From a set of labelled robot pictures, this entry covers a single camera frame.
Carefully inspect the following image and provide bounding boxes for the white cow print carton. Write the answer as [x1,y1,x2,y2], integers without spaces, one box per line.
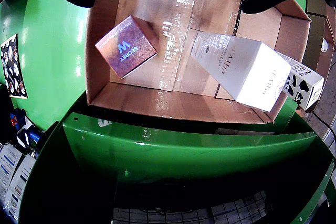
[275,50,326,111]

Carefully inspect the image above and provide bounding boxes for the printed paper sheets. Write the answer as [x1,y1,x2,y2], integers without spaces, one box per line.
[0,142,37,221]

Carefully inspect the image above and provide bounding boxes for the red blue clamp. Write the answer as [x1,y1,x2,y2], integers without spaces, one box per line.
[10,108,27,131]

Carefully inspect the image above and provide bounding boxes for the blue handled tool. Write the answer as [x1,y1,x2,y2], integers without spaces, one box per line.
[15,124,43,149]

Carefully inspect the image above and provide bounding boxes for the tall white carton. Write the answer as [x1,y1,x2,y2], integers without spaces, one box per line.
[190,31,292,112]

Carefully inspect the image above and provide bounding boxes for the red Secret W box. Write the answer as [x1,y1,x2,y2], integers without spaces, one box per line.
[94,15,160,79]

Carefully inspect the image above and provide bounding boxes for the shallow cardboard tray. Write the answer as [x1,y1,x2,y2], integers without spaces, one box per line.
[86,0,313,125]

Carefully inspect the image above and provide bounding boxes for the wire grid panel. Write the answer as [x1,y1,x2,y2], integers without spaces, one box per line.
[112,189,268,224]

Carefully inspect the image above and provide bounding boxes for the black white patterned card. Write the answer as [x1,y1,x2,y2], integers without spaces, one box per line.
[0,34,28,100]

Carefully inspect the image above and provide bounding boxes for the green metal rack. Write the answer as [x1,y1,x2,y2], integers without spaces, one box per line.
[19,90,336,224]

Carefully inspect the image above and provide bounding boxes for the black floor cable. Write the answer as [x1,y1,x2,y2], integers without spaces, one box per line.
[312,110,336,154]

